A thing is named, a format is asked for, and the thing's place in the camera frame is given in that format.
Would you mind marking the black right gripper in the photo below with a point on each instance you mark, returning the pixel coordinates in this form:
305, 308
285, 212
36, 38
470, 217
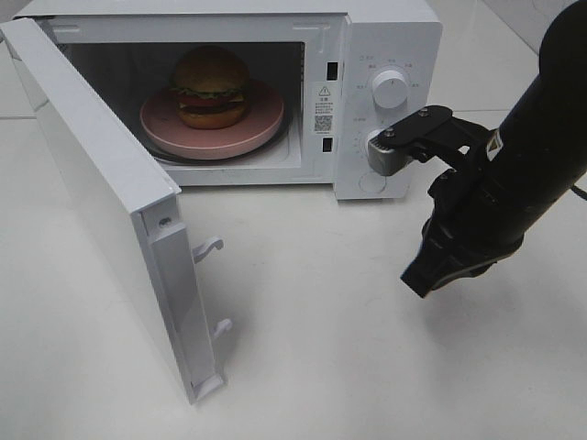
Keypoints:
464, 236

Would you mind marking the round white door button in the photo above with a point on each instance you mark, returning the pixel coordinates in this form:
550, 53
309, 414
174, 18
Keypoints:
372, 182

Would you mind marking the white dial knob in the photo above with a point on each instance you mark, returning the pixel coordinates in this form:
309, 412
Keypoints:
372, 145
389, 88

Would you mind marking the pink round plate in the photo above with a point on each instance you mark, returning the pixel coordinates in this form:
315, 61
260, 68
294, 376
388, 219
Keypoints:
265, 110

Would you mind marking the burger with lettuce and tomato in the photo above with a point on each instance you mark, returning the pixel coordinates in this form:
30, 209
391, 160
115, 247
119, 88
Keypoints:
208, 85

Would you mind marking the white microwave door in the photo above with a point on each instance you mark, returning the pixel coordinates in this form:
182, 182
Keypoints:
127, 202

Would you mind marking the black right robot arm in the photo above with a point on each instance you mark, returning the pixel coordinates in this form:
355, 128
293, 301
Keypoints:
539, 150

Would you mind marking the glass microwave turntable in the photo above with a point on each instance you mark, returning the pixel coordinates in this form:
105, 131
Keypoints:
237, 146

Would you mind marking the white microwave oven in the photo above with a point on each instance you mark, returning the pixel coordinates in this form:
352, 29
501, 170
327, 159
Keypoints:
321, 55

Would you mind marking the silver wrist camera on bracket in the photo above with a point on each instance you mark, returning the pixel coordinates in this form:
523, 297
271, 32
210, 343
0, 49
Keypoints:
410, 139

